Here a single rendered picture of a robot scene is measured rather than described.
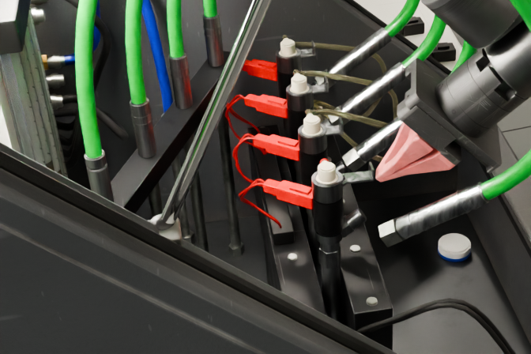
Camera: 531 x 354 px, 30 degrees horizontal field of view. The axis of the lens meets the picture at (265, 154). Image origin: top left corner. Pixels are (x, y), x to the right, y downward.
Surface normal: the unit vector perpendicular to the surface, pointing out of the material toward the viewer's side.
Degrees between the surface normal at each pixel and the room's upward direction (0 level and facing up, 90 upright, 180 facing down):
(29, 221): 90
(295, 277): 0
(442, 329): 0
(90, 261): 90
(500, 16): 70
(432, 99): 44
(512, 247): 90
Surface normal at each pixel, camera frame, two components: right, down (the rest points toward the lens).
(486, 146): 0.63, -0.58
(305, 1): 0.13, 0.55
